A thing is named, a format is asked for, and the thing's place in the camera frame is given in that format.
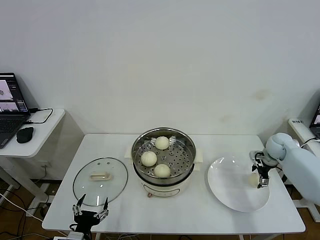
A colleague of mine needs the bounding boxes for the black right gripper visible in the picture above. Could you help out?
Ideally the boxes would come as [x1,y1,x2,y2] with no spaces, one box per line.
[251,154,272,190]

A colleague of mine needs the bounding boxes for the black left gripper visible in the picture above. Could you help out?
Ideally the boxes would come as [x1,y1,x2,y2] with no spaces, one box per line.
[72,193,110,234]

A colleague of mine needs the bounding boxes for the white steamed baozi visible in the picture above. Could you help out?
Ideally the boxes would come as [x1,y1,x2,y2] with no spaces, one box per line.
[247,174,259,187]
[154,136,170,151]
[153,163,172,179]
[140,150,158,168]

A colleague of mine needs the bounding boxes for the glass lid with cream handle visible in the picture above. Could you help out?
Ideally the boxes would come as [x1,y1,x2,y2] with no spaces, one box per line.
[72,156,129,207]

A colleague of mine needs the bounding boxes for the stainless steel steamer basket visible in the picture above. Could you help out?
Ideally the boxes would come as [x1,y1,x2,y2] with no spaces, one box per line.
[124,127,205,180]

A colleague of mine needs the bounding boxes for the white round plate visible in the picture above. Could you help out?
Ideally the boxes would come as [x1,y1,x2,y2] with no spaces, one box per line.
[206,156,271,213]

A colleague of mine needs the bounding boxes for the white side table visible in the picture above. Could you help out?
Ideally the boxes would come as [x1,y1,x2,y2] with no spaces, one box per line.
[287,117,320,223]
[0,107,85,210]

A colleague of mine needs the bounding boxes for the cream electric cooker base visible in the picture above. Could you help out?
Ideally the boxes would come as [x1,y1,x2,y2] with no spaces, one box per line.
[131,159,202,199]

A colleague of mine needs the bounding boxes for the open black laptop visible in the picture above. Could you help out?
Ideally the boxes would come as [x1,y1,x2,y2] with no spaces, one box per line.
[309,103,320,140]
[0,72,31,150]

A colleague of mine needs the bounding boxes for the black computer mouse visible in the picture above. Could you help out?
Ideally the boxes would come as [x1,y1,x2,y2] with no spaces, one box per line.
[15,126,35,144]

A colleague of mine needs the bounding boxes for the black floor cable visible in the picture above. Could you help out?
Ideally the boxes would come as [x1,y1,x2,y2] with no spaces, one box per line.
[0,184,51,240]

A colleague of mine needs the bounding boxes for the white floor cable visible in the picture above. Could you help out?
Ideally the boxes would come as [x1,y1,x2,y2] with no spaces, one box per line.
[0,191,45,223]

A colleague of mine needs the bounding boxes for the black laptop charger cable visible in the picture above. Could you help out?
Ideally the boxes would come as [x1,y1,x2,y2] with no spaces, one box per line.
[24,107,54,125]

